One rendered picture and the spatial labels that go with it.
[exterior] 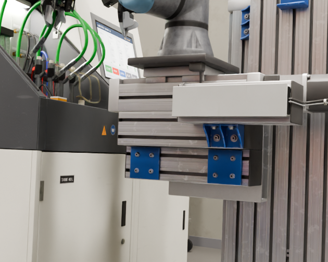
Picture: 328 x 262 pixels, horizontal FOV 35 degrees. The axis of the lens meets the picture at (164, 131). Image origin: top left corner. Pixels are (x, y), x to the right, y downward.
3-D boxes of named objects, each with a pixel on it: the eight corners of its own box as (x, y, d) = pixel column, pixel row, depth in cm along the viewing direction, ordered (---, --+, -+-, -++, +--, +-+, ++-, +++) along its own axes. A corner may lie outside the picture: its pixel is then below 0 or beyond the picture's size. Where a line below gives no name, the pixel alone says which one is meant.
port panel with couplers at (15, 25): (13, 87, 223) (17, 15, 224) (7, 87, 224) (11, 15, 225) (32, 91, 235) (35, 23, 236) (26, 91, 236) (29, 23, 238)
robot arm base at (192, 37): (222, 66, 142) (224, 29, 143) (198, 55, 129) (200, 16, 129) (173, 68, 149) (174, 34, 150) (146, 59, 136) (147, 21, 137)
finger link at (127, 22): (132, 34, 194) (133, 9, 194) (117, 35, 196) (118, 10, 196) (136, 36, 196) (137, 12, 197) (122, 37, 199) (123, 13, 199)
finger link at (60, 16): (59, 34, 181) (61, 11, 174) (52, 24, 184) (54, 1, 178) (67, 33, 182) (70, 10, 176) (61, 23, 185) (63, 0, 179)
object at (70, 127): (45, 150, 158) (47, 97, 159) (33, 149, 160) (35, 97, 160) (133, 153, 215) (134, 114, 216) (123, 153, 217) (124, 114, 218)
